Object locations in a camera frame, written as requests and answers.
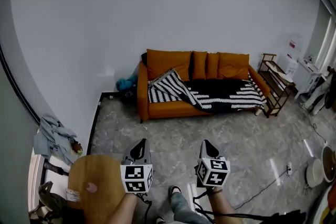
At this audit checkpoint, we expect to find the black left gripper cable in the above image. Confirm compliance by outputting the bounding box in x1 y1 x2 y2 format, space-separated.
136 193 153 224

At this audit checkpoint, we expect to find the white round lid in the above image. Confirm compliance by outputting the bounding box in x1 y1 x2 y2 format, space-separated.
306 158 324 189

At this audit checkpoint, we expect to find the person's left forearm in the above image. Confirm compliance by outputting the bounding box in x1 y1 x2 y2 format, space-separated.
106 192 138 224

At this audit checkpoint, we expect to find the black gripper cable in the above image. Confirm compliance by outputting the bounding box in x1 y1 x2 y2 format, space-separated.
136 193 153 224
192 189 263 224

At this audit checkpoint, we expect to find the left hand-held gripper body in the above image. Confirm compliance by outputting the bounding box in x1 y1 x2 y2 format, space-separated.
120 156 154 194

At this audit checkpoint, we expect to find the white paper label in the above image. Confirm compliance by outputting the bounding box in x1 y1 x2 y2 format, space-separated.
65 188 81 203

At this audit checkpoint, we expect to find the round wooden table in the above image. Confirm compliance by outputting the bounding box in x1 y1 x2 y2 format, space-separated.
67 154 127 224

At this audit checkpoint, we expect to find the grey blue cloth pile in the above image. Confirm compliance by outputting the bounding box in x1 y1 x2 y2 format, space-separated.
33 114 78 166

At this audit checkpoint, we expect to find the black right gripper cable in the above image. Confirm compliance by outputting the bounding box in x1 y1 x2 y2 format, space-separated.
192 189 263 224

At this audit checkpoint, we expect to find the black and white patterned blanket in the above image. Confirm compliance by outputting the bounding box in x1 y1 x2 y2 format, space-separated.
148 67 268 115

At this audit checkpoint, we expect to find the dark storage bin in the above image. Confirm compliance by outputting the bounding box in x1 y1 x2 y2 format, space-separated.
120 88 139 104

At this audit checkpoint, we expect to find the white wall box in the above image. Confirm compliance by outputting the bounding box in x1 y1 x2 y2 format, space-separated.
98 67 116 78

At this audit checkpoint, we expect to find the white side table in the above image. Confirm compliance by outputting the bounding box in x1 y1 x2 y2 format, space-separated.
292 58 325 102

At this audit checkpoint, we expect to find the white flat curved object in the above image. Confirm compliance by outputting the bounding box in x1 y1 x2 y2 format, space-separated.
264 60 294 82

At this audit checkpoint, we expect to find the white water dispenser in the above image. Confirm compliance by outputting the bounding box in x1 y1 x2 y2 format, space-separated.
277 53 300 80

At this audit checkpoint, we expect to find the white round basin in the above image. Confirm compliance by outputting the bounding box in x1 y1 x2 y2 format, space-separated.
321 145 336 183

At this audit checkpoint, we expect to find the olive green bag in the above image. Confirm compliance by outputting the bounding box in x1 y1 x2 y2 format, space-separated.
38 180 69 220

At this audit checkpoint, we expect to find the orange sofa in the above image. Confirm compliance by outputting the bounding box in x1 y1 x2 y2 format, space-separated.
136 49 271 124

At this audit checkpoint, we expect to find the person's right shoe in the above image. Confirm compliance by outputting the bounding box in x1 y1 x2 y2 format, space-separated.
167 185 183 197

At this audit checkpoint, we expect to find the person's right forearm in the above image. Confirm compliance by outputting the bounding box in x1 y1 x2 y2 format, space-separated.
208 187 244 224

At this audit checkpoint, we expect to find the black floor cable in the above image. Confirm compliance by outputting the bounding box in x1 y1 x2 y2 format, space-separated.
234 169 289 210

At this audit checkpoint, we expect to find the black baseboard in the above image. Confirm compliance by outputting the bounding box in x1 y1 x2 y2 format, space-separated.
86 91 120 155

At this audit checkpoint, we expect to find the brown wooden shelf rack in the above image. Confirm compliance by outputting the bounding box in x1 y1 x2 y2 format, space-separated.
257 52 297 119

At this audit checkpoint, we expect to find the blue fluffy cloth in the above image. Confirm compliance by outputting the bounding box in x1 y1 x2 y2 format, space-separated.
115 74 139 92

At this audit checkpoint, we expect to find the white cabinet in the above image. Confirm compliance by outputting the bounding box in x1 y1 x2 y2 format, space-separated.
27 133 71 215

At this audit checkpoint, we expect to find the brown green small toy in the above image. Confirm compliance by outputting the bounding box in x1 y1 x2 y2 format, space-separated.
70 140 83 157

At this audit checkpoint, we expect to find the clear water jug pink label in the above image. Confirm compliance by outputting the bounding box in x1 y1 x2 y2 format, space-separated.
287 33 304 55

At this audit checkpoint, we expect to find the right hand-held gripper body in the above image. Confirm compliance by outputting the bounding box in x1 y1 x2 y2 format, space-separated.
194 156 231 189

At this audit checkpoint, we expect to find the person's right leg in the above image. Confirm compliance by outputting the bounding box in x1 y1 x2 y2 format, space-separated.
170 191 212 224

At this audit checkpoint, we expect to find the black tube handle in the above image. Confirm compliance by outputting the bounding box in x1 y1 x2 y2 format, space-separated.
43 161 69 176

